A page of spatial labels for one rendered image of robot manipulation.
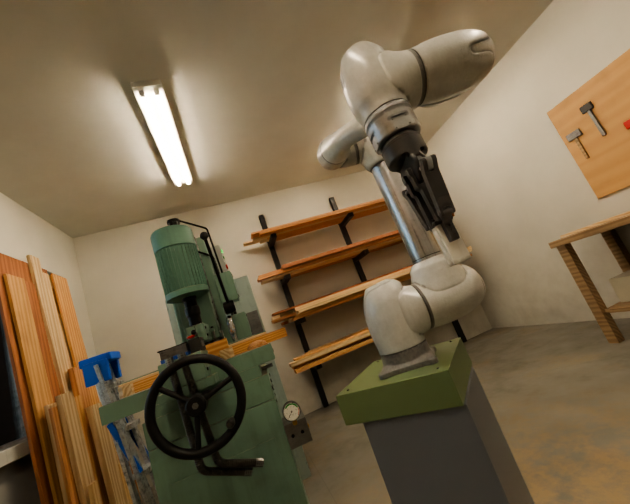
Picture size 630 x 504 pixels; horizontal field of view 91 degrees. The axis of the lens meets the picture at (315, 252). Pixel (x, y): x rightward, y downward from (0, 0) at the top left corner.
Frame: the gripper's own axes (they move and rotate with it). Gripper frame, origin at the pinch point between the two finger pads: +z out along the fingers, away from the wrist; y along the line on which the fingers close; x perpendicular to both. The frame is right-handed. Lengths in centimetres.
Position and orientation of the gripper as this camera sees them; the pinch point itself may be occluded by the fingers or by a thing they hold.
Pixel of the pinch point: (451, 243)
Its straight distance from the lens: 56.3
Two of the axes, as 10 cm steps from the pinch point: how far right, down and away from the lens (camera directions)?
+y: -0.4, -2.4, -9.7
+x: 9.3, -3.5, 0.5
